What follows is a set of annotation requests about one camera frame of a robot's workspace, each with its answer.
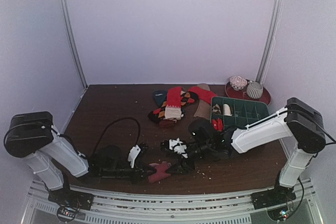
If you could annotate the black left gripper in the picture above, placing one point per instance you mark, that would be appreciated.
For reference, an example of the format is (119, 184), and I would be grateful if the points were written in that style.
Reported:
(138, 176)

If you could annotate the rolled red sock in tray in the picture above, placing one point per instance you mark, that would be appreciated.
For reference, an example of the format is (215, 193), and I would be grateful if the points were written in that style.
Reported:
(218, 124)

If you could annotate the red and cream lace sock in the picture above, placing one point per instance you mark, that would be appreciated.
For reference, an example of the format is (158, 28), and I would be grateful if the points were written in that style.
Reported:
(173, 104)

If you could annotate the long red sock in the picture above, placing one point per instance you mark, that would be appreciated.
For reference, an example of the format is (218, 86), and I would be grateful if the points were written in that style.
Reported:
(204, 95)

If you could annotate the round controller board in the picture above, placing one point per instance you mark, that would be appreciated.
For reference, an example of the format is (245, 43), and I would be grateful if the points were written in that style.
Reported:
(66, 214)
(279, 214)

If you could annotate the dark red round plate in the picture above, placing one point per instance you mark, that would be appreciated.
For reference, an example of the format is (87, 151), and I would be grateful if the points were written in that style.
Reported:
(242, 94)

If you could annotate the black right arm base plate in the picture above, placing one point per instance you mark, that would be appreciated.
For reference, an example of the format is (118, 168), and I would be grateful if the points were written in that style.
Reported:
(271, 197)

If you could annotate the green plastic divided organizer tray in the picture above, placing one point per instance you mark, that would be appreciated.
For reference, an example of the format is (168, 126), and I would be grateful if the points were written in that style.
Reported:
(244, 112)

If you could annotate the black red yellow argyle sock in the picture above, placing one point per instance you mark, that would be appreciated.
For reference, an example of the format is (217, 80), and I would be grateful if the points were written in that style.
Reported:
(187, 98)

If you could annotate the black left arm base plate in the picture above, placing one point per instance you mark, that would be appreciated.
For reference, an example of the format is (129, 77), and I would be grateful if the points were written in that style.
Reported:
(70, 198)

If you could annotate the tan and brown ribbed sock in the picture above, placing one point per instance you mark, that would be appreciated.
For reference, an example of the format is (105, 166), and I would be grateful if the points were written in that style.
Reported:
(204, 109)

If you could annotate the striped grey ceramic cup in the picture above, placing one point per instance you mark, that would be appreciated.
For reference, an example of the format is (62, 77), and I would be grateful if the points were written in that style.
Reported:
(254, 90)

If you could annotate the patterned white ceramic bowl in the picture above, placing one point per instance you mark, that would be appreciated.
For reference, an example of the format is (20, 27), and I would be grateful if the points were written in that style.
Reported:
(237, 82)

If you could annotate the dark teal sock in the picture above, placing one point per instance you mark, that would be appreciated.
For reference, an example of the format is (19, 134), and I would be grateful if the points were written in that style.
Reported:
(159, 97)

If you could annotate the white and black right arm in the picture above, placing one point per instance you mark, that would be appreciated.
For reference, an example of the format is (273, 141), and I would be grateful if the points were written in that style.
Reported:
(296, 119)

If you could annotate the right round controller board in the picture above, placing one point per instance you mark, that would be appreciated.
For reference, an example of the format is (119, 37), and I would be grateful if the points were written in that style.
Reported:
(279, 214)

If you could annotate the left round controller board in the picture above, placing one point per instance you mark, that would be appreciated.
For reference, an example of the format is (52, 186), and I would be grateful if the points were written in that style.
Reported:
(66, 214)

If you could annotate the right aluminium corner post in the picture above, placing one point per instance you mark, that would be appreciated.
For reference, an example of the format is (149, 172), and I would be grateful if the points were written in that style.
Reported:
(270, 41)

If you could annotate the aluminium corner post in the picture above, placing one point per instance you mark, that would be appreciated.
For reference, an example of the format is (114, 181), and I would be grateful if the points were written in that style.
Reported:
(72, 44)
(270, 41)

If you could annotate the rolled argyle sock in tray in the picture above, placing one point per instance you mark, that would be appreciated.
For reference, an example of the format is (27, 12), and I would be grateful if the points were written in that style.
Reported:
(216, 109)

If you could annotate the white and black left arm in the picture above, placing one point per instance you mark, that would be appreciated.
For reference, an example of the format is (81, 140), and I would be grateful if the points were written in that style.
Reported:
(34, 138)

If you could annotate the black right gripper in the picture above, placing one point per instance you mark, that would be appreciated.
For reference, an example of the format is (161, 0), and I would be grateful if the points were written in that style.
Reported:
(185, 157)

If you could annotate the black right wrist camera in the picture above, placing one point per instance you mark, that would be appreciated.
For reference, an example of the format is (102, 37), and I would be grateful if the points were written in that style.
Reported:
(201, 130)

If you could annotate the left aluminium corner post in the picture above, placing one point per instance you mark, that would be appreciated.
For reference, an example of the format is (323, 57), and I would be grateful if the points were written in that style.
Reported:
(72, 44)

